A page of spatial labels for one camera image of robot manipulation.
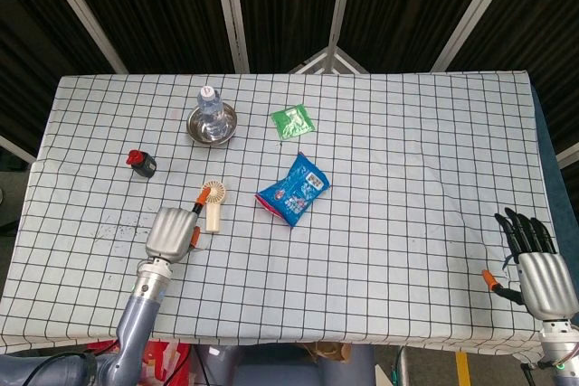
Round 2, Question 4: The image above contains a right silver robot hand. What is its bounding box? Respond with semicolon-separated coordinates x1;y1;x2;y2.
481;207;579;320

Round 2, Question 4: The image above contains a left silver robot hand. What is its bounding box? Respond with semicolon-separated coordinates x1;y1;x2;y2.
144;186;213;265

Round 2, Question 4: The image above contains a cream handheld fan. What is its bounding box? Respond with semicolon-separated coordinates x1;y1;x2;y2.
201;180;227;234

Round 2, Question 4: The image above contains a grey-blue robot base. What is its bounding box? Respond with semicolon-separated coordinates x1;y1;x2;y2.
194;344;376;386

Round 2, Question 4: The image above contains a black bottle with red cap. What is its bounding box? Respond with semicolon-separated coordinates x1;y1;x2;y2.
126;149;157;178

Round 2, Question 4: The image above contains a stainless steel bowl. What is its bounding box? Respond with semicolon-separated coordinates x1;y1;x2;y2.
186;103;238;147

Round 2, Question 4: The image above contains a red plastic bag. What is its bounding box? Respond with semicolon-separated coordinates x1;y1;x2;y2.
88;338;192;386

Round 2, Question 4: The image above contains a blue snack bag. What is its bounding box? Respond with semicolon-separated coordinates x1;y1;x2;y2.
254;152;331;229

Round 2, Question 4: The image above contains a clear plastic water bottle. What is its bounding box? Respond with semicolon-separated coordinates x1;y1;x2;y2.
196;85;226;134

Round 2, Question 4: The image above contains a white black-checked tablecloth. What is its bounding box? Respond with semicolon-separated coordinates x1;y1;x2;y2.
0;70;565;355

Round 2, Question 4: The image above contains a green foil packet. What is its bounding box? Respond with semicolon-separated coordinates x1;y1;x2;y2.
270;104;317;139

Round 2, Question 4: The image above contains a brown paper bag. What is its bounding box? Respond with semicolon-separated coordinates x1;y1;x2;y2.
301;341;353;363

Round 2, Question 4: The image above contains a white triangular partition foot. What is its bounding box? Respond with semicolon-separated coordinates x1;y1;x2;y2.
288;45;370;74

